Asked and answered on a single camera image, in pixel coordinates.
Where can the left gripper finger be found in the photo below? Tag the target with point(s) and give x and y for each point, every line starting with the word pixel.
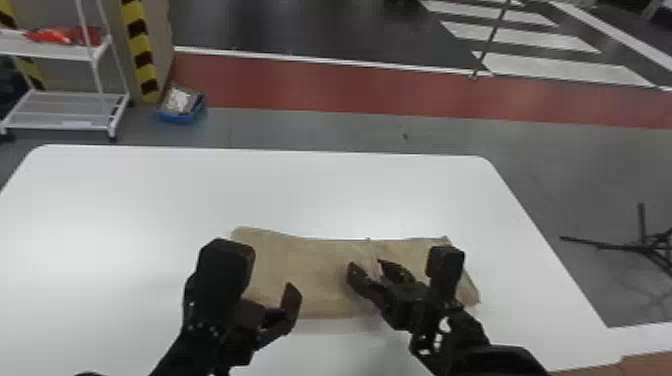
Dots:
pixel 291 307

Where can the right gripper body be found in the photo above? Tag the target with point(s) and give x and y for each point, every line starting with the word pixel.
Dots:
pixel 407 307

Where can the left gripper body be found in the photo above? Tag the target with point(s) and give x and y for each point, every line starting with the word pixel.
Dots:
pixel 248 328

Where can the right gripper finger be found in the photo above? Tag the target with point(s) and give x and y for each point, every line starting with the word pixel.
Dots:
pixel 396 273
pixel 367 286

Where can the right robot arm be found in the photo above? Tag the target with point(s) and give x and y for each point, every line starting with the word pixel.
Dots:
pixel 462 349

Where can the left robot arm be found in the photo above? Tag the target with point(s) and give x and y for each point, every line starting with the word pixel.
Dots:
pixel 181 352

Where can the beige towel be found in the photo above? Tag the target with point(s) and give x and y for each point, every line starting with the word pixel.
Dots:
pixel 315 270

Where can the blue tray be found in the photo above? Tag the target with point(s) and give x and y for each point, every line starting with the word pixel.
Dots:
pixel 181 107

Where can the black tripod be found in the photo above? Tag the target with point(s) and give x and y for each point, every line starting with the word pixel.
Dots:
pixel 651 244

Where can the white shelf trolley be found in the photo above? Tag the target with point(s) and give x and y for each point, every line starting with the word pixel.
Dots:
pixel 63 107

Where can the red snack packet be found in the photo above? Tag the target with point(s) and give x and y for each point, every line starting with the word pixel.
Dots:
pixel 50 36

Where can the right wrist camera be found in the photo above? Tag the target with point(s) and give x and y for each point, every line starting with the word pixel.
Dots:
pixel 445 270

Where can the yellow black striped post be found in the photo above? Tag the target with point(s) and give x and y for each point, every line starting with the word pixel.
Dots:
pixel 29 71
pixel 140 52

